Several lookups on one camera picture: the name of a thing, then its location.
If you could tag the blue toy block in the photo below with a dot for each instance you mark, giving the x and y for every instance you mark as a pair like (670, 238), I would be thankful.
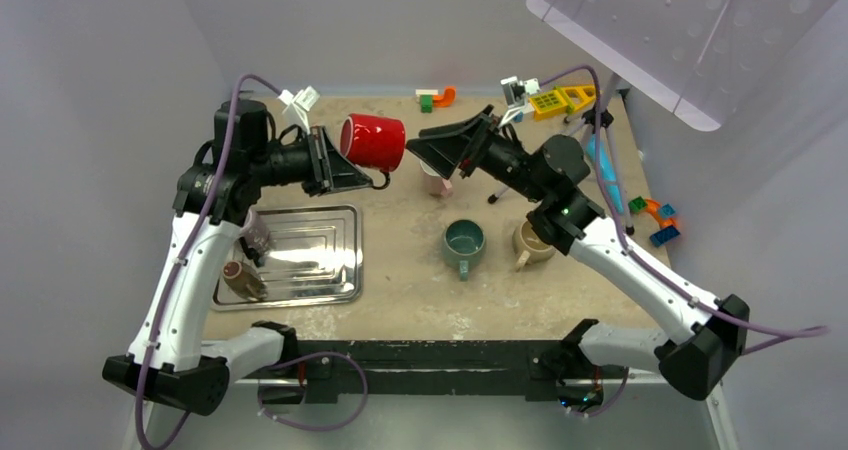
(666, 211)
(664, 235)

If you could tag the metal tray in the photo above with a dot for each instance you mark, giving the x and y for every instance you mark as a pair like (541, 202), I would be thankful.
(313, 257)

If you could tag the aluminium frame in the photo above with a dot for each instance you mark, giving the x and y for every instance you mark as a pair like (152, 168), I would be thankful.
(638, 411)

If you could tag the brown striped mug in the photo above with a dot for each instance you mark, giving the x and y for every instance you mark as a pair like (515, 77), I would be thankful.
(244, 281)

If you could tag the small green cube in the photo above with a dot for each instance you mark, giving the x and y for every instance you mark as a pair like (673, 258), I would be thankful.
(426, 103)

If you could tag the orange curved toy piece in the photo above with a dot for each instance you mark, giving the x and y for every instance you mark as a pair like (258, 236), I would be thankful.
(652, 211)

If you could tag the beige round mug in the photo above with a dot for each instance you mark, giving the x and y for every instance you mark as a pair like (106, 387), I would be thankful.
(529, 248)

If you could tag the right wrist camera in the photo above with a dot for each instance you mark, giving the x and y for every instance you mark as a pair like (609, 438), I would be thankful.
(516, 93)

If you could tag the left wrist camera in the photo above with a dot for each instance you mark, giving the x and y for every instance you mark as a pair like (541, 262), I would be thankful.
(298, 105)

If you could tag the teal speckled mug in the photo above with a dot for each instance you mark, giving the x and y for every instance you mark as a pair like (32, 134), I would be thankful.
(463, 245)

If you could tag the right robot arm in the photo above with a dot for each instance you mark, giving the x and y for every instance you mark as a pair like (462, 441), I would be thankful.
(699, 335)

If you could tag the red mug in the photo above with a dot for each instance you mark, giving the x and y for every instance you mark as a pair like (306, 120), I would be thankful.
(375, 142)

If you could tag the orange elbow toy piece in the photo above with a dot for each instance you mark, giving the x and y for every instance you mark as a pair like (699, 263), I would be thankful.
(446, 98)

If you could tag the pink mug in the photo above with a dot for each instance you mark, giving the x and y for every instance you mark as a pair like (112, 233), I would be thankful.
(434, 184)

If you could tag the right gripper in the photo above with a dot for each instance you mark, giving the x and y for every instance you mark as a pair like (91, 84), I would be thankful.
(458, 146)

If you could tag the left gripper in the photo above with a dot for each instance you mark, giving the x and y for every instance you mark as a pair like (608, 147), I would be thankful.
(331, 170)

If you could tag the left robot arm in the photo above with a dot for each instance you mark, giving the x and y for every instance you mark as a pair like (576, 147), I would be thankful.
(167, 363)

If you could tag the yellow toy block structure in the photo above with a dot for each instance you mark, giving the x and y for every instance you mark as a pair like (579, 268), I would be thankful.
(563, 100)

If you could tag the light blue cone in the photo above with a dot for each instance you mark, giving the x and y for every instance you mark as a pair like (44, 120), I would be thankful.
(607, 171)

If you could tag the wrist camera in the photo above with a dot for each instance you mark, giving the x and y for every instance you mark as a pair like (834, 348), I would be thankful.
(516, 93)
(298, 105)

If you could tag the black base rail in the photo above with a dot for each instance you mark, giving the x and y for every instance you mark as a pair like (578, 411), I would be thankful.
(535, 370)

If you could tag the green toy block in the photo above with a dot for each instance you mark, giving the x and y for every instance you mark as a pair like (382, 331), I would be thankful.
(637, 205)

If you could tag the perforated white board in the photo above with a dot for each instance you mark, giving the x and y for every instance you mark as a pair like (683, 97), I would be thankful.
(698, 59)

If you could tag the tripod stand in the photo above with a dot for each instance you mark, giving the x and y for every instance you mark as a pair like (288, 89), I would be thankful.
(598, 121)

